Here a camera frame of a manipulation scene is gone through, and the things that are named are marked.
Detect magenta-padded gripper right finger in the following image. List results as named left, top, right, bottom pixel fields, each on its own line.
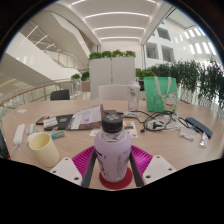
left=128, top=144, right=177, bottom=188

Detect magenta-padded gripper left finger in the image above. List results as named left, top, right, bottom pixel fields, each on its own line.
left=49, top=145, right=98, bottom=189

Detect purple drink bottle black cap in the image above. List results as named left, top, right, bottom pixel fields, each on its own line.
left=93, top=113, right=132, bottom=184

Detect pale yellow mug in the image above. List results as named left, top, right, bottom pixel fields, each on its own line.
left=28, top=132, right=61, bottom=168

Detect small green tube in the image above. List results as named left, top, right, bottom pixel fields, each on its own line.
left=50, top=130, right=66, bottom=140

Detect white label sheet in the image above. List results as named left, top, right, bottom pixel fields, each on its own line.
left=179, top=127, right=198, bottom=141

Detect flat round red coaster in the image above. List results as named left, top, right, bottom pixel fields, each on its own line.
left=98, top=166, right=134, bottom=191

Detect white computer mouse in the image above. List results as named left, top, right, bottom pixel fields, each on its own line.
left=26, top=131, right=43, bottom=144

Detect black notebook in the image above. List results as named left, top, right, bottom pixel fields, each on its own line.
left=43, top=113, right=74, bottom=132

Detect white card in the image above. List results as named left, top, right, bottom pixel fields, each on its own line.
left=42, top=117, right=59, bottom=129

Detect clear plastic packet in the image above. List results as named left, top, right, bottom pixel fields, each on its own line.
left=199, top=131, right=209, bottom=149

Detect printed booklet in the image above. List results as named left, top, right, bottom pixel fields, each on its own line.
left=65, top=104, right=105, bottom=131

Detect small red and black box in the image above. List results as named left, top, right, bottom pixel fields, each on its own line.
left=35, top=115, right=50, bottom=126

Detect white power strip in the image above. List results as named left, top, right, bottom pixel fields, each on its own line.
left=13, top=123, right=27, bottom=146

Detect green tote bag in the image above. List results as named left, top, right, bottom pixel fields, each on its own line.
left=143, top=76, right=178, bottom=113

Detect black chair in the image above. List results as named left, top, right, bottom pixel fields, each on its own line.
left=49, top=88, right=71, bottom=102

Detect clear plastic shaker bottle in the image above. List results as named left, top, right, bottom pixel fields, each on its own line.
left=127, top=77, right=141, bottom=113

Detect glass balustrade railing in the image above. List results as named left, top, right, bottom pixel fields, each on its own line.
left=0, top=78, right=74, bottom=109

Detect white chair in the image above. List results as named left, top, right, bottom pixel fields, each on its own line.
left=97, top=83, right=129, bottom=101

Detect small planter with green plants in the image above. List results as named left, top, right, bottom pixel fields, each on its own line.
left=70, top=71, right=90, bottom=93

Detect row of green hedge planters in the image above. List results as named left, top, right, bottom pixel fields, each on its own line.
left=135, top=58, right=224, bottom=108

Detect white cabinet topped with plants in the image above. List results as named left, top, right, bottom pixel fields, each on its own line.
left=87, top=49, right=137, bottom=100

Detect ceiling light strips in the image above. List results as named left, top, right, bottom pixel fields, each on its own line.
left=71, top=0, right=158, bottom=42

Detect tangled black cables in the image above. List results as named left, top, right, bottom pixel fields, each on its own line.
left=123, top=109, right=188, bottom=133

